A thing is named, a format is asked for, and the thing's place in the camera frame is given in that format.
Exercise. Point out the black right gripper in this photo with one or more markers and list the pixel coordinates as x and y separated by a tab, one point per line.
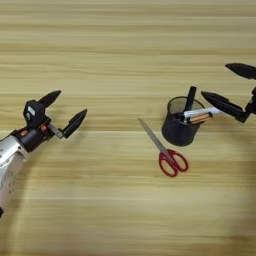
250	108

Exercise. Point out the white marker with black cap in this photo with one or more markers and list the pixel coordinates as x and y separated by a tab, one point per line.
203	112

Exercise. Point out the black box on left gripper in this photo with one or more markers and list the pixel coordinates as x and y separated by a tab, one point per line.
34	113

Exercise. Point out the black mesh pen holder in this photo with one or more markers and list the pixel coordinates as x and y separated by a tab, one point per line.
176	133

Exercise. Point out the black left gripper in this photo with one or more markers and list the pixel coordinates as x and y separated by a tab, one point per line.
30	138

